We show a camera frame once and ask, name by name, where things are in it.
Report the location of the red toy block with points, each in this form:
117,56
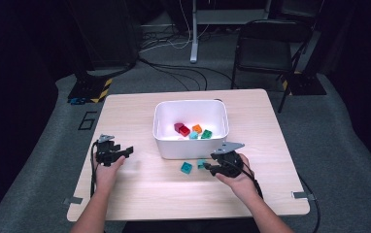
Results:
184,131

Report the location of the white plastic storage bin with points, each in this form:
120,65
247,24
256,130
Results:
191,147

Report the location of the magenta toy block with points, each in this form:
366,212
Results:
177,126

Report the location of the green toy block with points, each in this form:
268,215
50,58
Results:
206,134

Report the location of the small blue object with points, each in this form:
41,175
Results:
76,101

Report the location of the black stand base striped edge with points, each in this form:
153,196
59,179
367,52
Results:
88,87

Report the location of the person's right hand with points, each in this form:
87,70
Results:
240,186

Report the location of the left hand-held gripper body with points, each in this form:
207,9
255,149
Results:
106,154

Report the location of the black folding chair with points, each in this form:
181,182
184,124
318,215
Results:
267,48

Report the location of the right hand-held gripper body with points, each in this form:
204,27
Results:
230,163

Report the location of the teal toy block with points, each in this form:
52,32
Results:
186,167
200,164

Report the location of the light blue toy block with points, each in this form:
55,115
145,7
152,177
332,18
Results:
193,135

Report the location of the dark cabinet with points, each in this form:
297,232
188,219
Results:
109,32

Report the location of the person's dark lap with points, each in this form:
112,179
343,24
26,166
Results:
193,227

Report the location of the orange toy block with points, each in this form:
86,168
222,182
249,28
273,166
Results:
197,128

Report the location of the person's left hand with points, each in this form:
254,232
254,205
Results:
106,176

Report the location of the white desk frame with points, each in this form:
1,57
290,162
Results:
193,32

